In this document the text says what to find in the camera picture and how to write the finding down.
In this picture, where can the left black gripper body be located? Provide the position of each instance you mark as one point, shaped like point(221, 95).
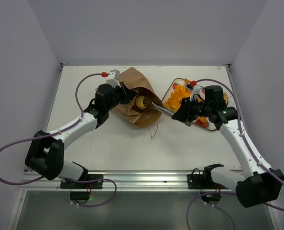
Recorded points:
point(119, 96)

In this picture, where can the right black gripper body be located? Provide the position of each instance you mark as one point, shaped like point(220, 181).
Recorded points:
point(183, 110)

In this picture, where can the tall orange fake muffin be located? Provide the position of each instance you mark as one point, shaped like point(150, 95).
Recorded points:
point(226, 98)

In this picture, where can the small round pale bun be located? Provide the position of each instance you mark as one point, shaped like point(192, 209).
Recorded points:
point(141, 102)

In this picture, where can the flower ring fake bread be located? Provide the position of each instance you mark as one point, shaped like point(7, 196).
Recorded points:
point(174, 101)

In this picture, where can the brown paper bag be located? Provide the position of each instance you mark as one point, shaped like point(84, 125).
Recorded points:
point(136, 112)

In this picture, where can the metal tongs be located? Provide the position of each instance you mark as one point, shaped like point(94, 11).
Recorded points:
point(157, 106)

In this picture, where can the long orange fake baguette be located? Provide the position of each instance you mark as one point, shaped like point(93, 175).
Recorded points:
point(187, 81)

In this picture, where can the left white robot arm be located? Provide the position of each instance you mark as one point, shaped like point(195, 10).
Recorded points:
point(46, 152)

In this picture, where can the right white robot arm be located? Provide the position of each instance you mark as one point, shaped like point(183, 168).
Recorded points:
point(260, 183)

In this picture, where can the strawberry pattern tray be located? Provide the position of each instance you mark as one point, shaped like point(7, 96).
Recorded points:
point(199, 121)

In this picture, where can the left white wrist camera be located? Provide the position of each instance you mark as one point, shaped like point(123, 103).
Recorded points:
point(113, 78)

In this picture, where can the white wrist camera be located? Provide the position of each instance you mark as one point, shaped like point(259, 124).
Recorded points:
point(113, 78)
point(196, 91)

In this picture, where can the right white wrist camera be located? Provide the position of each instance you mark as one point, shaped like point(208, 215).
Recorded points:
point(196, 91)

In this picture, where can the aluminium mounting rail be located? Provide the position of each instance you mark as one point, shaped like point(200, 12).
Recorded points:
point(127, 181)

